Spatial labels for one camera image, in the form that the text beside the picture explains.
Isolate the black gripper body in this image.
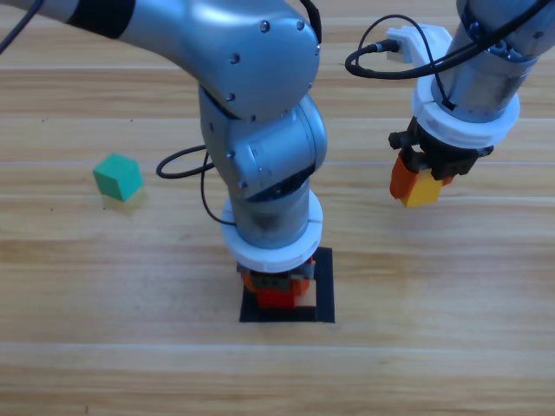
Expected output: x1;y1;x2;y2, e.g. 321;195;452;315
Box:
388;116;495;181
236;255;316;296

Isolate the red cube block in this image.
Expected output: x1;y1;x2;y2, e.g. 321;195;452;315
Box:
255;288;298;309

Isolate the yellow cube block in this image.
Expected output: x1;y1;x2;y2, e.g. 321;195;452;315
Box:
401;171;446;209

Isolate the green cube block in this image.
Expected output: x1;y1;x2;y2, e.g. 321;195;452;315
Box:
92;153;145;203

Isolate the black tape square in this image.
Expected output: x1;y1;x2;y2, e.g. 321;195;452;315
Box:
238;246;336;325

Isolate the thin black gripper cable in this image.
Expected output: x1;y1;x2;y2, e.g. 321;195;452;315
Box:
199;164;238;229
358;15;454;109

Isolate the thick black camera cable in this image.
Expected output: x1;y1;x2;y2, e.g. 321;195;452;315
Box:
344;0;555;81
155;145;216;179

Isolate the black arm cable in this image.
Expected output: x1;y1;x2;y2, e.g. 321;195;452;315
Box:
0;0;44;55

